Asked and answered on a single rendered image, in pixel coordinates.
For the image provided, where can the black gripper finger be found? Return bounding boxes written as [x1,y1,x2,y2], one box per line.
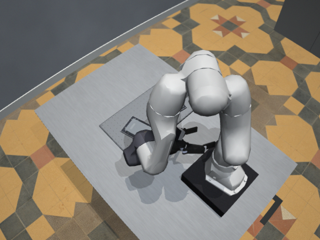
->
[179,141,216,155]
[181,126,198,137]

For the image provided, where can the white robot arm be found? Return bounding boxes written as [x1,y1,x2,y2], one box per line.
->
[123,50,252,196]

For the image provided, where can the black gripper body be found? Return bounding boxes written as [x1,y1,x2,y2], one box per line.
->
[169,140,186,155]

